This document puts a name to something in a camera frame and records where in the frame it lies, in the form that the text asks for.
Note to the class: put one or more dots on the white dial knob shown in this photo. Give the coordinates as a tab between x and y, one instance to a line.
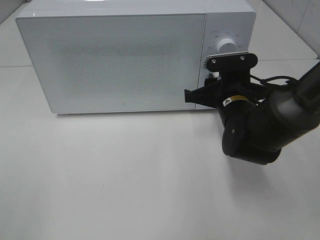
226	45
214	75

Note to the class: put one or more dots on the white microwave door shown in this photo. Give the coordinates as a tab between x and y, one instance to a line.
115	63

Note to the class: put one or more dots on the white microwave oven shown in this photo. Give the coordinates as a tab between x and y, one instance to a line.
223	18

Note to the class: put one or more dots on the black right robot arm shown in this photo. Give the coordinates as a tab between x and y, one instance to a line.
261	118

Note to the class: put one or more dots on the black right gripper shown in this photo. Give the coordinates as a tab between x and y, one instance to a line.
232	94

